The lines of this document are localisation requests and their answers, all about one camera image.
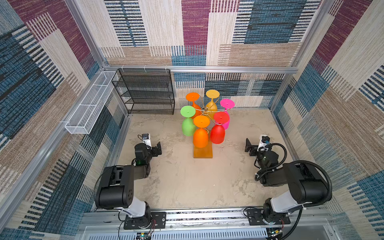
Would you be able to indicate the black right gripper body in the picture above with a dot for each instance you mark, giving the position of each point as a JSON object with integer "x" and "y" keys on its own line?
{"x": 252, "y": 148}

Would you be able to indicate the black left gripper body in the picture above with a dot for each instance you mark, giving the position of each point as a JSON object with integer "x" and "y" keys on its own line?
{"x": 154, "y": 149}

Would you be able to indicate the red wine glass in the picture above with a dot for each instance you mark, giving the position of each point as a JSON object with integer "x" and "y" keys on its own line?
{"x": 218, "y": 132}

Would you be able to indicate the pink wine glass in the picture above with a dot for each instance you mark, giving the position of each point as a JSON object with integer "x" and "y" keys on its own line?
{"x": 227, "y": 104}

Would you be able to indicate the yellow wine glass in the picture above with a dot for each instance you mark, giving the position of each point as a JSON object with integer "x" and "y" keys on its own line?
{"x": 211, "y": 105}

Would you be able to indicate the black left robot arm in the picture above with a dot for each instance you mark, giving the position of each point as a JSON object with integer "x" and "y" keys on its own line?
{"x": 116, "y": 189}

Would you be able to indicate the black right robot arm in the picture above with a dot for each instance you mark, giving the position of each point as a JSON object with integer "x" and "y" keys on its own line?
{"x": 309, "y": 184}

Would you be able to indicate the orange wooden rack base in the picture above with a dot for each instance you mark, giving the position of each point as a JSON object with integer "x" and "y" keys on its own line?
{"x": 204, "y": 153}

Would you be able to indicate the front orange wine glass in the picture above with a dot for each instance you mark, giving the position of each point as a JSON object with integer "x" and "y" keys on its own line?
{"x": 201, "y": 135}

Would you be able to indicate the orange wine glass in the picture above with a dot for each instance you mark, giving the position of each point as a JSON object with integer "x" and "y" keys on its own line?
{"x": 201, "y": 135}
{"x": 193, "y": 97}

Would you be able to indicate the green wine glass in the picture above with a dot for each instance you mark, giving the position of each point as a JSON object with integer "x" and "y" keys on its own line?
{"x": 188, "y": 127}

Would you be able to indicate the back orange wine glass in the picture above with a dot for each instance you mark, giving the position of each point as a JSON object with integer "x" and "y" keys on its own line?
{"x": 193, "y": 97}

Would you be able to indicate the black mesh shelf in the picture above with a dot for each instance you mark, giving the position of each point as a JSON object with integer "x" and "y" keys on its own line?
{"x": 145, "y": 91}

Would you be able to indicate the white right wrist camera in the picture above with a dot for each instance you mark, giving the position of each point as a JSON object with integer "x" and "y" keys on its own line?
{"x": 264, "y": 142}

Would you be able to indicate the gold wire glass rack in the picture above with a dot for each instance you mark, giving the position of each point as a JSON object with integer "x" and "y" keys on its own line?
{"x": 207, "y": 111}

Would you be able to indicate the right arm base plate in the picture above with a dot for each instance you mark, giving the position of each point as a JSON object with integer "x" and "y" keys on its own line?
{"x": 256, "y": 218}

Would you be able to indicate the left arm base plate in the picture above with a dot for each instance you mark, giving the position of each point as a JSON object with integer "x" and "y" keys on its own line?
{"x": 156, "y": 220}

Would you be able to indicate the white mesh wall basket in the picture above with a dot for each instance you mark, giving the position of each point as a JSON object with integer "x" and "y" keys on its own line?
{"x": 88, "y": 111}

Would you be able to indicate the aluminium front rail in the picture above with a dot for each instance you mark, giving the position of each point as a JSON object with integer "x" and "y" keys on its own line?
{"x": 211, "y": 224}

